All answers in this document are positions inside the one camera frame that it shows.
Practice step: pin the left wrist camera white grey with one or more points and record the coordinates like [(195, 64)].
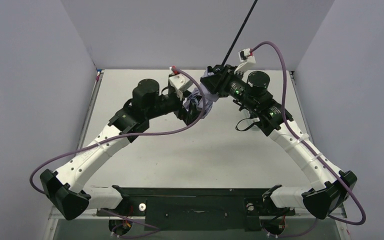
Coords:
[(179, 82)]

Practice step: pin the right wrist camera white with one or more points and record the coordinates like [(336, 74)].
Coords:
[(247, 61)]

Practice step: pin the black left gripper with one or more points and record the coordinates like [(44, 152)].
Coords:
[(185, 108)]

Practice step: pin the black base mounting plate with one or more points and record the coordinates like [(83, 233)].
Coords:
[(198, 209)]

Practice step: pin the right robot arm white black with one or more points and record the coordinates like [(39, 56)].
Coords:
[(326, 191)]

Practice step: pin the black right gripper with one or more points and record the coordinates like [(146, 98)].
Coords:
[(219, 79)]

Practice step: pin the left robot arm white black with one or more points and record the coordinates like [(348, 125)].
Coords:
[(66, 187)]

